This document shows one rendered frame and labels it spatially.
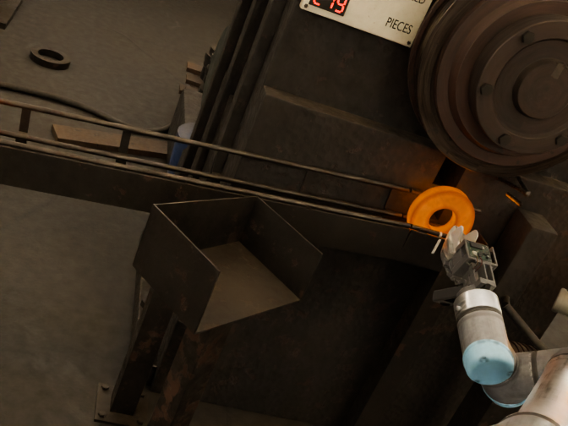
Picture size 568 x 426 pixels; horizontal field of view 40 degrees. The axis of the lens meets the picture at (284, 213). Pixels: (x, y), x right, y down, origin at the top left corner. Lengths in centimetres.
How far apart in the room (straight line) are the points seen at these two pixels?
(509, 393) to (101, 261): 139
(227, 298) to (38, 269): 106
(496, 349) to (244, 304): 47
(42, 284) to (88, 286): 14
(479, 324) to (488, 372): 9
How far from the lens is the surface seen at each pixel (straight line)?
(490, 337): 154
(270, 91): 172
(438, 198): 180
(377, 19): 172
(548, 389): 134
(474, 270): 164
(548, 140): 170
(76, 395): 206
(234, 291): 149
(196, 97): 336
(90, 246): 260
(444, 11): 162
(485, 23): 161
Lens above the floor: 139
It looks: 25 degrees down
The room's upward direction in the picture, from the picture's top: 23 degrees clockwise
